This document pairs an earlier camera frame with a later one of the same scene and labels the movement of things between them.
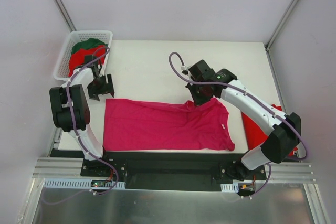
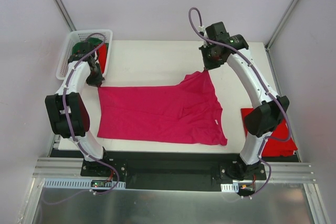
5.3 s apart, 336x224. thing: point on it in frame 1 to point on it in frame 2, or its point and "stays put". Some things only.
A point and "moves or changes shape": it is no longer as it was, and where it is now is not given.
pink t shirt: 134,124 moves or changes shape
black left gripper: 102,85 to 95,77
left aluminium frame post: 59,1 stays put
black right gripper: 199,95 to 210,61
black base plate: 170,171 stays put
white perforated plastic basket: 62,71 stays put
